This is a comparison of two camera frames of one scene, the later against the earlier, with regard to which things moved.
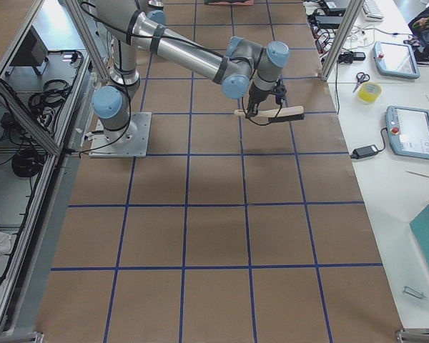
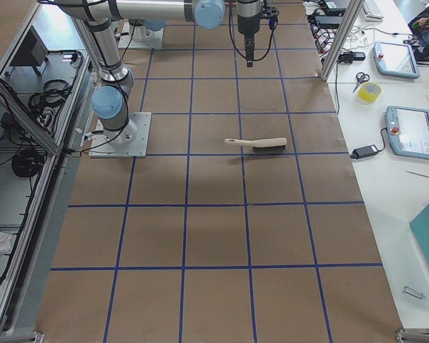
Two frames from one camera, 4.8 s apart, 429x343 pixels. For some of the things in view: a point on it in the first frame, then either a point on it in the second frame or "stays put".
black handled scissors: [361, 77] stays put
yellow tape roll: [370, 91] stays put
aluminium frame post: [352, 13] stays put
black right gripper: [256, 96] to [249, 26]
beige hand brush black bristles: [279, 114] to [265, 145]
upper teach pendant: [395, 60] stays put
